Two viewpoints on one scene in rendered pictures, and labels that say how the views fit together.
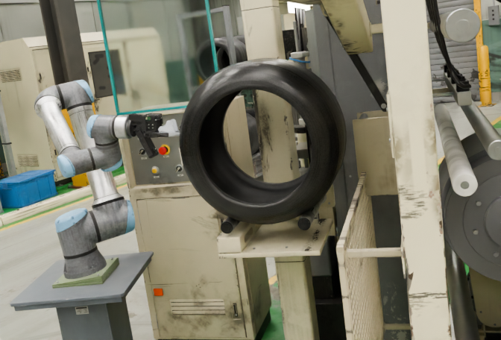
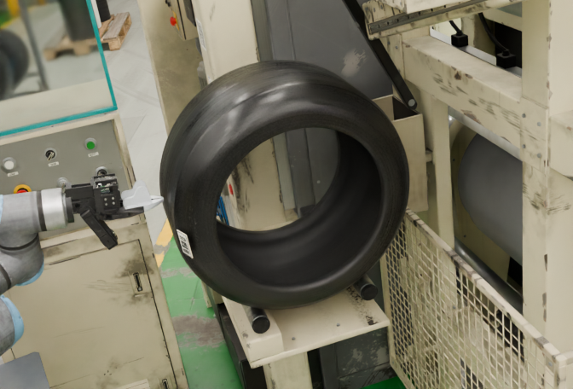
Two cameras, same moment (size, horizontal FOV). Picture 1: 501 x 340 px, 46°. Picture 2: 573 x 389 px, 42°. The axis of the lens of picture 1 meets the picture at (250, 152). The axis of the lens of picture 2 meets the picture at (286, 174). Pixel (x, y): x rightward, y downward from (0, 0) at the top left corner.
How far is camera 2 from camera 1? 1.12 m
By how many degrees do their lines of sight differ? 32
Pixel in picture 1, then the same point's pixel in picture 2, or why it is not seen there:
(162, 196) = not seen: hidden behind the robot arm
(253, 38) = (217, 22)
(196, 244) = (98, 320)
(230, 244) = (269, 345)
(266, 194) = (266, 250)
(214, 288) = (132, 368)
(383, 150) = (411, 159)
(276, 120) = not seen: hidden behind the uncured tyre
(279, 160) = (263, 194)
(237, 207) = (280, 296)
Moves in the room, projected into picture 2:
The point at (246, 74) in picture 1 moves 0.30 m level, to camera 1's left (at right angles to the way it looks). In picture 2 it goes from (291, 106) to (164, 153)
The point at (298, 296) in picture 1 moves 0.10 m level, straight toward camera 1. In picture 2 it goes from (295, 358) to (312, 375)
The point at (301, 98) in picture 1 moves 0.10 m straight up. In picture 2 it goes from (372, 129) to (367, 86)
